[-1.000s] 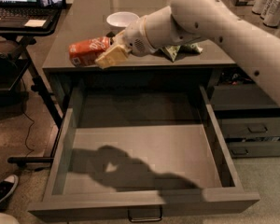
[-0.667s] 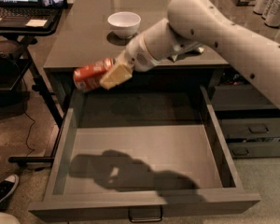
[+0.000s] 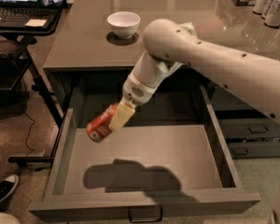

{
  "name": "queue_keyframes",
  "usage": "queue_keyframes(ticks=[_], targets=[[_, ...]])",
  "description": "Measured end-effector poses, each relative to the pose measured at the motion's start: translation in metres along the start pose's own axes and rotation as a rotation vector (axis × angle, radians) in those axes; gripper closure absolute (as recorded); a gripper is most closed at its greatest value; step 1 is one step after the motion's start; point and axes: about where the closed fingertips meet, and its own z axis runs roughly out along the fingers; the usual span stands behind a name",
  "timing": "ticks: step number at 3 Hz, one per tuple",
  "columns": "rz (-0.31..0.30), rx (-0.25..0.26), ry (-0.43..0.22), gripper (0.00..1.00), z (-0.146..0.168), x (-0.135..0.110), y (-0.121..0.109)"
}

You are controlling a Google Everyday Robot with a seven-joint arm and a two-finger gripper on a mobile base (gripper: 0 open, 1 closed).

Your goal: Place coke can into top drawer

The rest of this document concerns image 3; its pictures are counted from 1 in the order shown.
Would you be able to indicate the metal drawer handle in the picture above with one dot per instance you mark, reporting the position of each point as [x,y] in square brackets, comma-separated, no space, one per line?
[149,214]

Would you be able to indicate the grey cabinet counter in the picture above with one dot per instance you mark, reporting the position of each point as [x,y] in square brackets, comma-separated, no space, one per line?
[86,42]

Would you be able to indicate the black laptop stand cart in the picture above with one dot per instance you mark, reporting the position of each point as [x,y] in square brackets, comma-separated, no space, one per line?
[19,56]

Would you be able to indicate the white ceramic bowl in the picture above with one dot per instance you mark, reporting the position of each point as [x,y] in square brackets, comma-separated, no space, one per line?
[123,24]

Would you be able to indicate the yellow sticky note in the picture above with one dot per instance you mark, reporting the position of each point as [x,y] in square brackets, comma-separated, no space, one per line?
[36,23]

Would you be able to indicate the orange soda can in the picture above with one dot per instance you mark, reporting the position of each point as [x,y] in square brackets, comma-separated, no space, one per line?
[98,129]

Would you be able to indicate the open grey top drawer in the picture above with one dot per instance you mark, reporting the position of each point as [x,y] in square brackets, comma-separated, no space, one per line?
[171,154]

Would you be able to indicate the black laptop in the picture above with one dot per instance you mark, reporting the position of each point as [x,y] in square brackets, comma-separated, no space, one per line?
[14,14]

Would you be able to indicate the green chip bag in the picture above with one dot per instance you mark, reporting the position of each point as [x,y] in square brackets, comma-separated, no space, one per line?
[188,28]

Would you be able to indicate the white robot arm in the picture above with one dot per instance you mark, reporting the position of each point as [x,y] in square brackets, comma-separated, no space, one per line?
[252,78]

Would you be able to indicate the black and white sneaker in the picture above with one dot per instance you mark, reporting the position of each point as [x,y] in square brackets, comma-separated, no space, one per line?
[8,186]

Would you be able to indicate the white can right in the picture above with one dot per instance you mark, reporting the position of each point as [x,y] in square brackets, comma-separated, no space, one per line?
[273,16]

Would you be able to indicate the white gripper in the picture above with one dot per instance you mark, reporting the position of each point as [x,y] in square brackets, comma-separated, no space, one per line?
[137,91]

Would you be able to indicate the grey side drawer unit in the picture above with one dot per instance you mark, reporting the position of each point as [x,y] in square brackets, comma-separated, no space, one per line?
[247,132]

